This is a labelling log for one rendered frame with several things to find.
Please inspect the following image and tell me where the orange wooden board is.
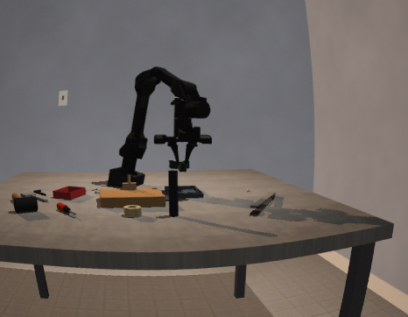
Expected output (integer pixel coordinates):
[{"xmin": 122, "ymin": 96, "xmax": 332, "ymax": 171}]
[{"xmin": 100, "ymin": 188, "xmax": 165, "ymax": 208}]

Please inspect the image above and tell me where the red-handled screwdriver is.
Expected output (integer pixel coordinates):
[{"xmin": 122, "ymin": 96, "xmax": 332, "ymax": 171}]
[{"xmin": 57, "ymin": 202, "xmax": 77, "ymax": 215}]

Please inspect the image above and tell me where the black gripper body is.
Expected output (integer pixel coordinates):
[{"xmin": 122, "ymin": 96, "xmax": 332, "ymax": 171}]
[{"xmin": 154, "ymin": 118, "xmax": 212, "ymax": 145}]

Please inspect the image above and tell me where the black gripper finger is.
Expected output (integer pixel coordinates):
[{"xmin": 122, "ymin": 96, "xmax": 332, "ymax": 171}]
[
  {"xmin": 168, "ymin": 144, "xmax": 179, "ymax": 165},
  {"xmin": 185, "ymin": 144, "xmax": 198, "ymax": 164}
]

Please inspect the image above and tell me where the black mallet with wooden handle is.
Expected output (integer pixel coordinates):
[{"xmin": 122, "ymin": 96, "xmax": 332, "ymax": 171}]
[{"xmin": 11, "ymin": 193, "xmax": 38, "ymax": 213}]

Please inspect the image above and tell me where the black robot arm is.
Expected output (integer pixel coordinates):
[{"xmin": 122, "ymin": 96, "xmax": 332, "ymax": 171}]
[{"xmin": 119, "ymin": 67, "xmax": 210, "ymax": 175}]

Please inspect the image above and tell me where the red open tray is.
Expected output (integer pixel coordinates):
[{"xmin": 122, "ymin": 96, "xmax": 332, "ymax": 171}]
[{"xmin": 53, "ymin": 187, "xmax": 86, "ymax": 200}]

